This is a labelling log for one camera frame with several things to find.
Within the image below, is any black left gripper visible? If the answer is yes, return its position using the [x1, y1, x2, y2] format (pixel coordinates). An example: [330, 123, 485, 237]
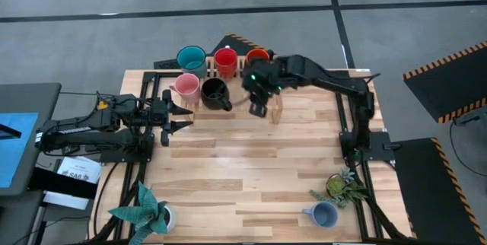
[161, 89, 195, 148]

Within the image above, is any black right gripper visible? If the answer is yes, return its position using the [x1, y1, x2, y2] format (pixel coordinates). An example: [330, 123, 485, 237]
[242, 59, 285, 119]

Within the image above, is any pink ceramic mug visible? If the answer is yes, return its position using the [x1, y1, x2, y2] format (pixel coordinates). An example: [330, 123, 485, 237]
[169, 72, 202, 105]

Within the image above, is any black ceramic mug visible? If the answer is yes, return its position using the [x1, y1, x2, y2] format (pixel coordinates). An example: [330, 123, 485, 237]
[200, 77, 234, 112]

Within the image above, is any orange ceramic mug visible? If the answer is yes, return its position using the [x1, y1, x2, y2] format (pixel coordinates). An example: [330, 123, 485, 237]
[245, 48, 271, 65]

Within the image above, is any teal ceramic mug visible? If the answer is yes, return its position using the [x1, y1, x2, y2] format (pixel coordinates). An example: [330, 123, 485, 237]
[176, 45, 208, 79]

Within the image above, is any red ceramic mug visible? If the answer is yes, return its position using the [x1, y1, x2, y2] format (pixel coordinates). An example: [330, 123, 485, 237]
[213, 46, 240, 82]

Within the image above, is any wooden slatted rack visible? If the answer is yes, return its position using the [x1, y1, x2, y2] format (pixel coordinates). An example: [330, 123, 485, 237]
[178, 56, 285, 126]

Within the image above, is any teal snake plant white pot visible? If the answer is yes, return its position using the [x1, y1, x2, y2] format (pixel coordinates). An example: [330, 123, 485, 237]
[107, 181, 178, 245]

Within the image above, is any green succulent in round pot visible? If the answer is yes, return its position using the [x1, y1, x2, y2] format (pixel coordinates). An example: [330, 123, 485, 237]
[308, 167, 369, 210]

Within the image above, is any white printed label sheet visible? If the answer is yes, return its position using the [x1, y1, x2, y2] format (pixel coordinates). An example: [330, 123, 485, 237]
[56, 155, 103, 185]

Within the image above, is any grey desk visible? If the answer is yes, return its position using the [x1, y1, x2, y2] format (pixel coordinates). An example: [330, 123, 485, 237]
[0, 82, 62, 197]

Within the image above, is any plain white paper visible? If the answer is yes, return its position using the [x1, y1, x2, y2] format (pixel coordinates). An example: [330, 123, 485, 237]
[41, 190, 91, 212]

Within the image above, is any blue panel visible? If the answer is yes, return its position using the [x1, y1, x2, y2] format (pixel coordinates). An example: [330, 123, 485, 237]
[0, 112, 40, 189]

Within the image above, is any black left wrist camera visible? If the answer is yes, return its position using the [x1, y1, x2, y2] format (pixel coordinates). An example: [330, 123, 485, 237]
[148, 100, 163, 124]

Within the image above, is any black aluminium extrusion frame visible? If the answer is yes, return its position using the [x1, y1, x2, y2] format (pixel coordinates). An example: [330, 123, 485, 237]
[334, 70, 414, 244]
[88, 70, 183, 245]

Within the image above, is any black floor cable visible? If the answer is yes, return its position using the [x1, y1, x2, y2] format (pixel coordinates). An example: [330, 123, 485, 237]
[448, 114, 487, 180]
[92, 162, 119, 238]

